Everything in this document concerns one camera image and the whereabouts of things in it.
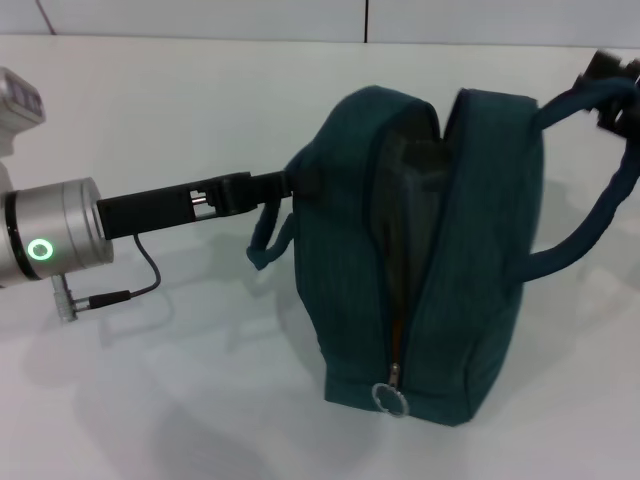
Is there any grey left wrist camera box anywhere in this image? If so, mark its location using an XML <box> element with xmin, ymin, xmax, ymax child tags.
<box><xmin>0</xmin><ymin>66</ymin><xmax>49</xmax><ymax>157</ymax></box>

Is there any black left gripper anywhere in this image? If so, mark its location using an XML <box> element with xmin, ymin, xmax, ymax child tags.
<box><xmin>96</xmin><ymin>167</ymin><xmax>327</xmax><ymax>241</ymax></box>

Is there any dark teal insulated bag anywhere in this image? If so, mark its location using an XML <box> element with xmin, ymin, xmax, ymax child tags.
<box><xmin>244</xmin><ymin>74</ymin><xmax>640</xmax><ymax>429</ymax></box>

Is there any left arm connector cable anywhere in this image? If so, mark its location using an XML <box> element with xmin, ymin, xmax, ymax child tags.
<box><xmin>51</xmin><ymin>233</ymin><xmax>162</xmax><ymax>324</ymax></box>

